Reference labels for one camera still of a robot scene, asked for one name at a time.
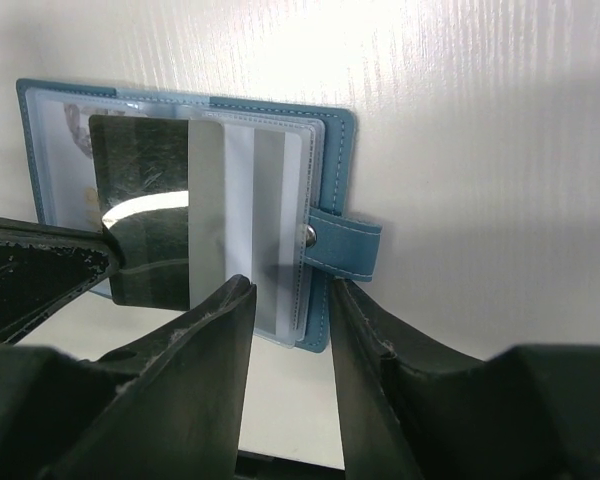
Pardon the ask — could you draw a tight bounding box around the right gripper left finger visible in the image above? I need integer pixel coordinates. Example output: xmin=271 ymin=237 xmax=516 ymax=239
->
xmin=0 ymin=275 xmax=256 ymax=479

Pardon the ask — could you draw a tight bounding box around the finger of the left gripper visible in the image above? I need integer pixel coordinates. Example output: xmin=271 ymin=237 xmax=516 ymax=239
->
xmin=0 ymin=217 xmax=123 ymax=344

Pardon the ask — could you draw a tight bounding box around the blue card holder wallet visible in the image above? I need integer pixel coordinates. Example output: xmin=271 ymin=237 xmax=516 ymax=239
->
xmin=16 ymin=79 xmax=381 ymax=353

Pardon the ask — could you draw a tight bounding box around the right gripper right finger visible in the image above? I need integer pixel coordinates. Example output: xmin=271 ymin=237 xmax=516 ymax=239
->
xmin=329 ymin=280 xmax=600 ymax=479

